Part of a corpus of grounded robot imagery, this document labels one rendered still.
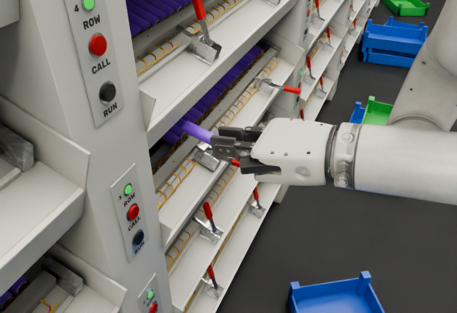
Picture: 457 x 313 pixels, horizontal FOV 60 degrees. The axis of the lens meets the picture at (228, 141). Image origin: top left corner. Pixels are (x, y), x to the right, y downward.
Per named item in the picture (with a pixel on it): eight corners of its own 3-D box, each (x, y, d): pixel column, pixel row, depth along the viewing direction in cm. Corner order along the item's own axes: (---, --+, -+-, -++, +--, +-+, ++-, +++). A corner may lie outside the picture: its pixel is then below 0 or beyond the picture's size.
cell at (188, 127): (189, 120, 61) (226, 138, 60) (184, 130, 61) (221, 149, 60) (185, 120, 59) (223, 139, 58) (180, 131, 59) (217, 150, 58)
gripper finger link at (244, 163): (251, 185, 50) (232, 164, 54) (303, 162, 52) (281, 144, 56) (250, 178, 49) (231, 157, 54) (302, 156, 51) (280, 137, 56)
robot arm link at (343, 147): (351, 205, 49) (327, 201, 51) (363, 163, 56) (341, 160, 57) (352, 150, 45) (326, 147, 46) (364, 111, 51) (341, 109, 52)
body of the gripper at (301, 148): (334, 202, 50) (251, 188, 54) (349, 155, 57) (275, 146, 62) (332, 154, 46) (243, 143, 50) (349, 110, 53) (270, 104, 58)
